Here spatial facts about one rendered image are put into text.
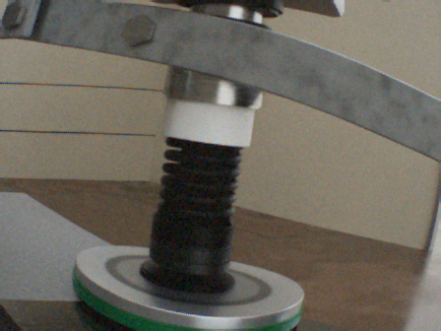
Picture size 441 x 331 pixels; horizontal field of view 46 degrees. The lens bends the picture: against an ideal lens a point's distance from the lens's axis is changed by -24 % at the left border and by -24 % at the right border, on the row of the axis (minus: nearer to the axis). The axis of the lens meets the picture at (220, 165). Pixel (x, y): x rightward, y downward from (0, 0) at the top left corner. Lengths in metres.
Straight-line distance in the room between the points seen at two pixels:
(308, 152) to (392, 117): 5.59
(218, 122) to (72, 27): 0.17
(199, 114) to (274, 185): 5.76
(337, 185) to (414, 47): 1.73
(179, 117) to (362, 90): 0.15
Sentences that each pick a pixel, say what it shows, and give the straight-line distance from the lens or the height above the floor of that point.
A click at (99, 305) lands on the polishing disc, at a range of 0.49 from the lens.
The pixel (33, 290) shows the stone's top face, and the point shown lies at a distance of 0.53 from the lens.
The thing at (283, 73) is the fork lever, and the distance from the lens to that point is 0.46.
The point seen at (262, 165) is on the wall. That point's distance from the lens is 6.34.
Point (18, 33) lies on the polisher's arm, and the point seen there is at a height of 1.07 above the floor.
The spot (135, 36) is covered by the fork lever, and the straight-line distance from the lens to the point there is 0.49.
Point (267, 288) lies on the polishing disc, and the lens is 0.57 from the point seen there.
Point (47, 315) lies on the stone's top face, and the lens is 0.47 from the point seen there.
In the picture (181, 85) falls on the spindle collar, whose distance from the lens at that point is 0.51.
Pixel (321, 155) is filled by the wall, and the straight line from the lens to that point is 5.95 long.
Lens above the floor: 1.02
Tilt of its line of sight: 6 degrees down
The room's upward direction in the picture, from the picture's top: 8 degrees clockwise
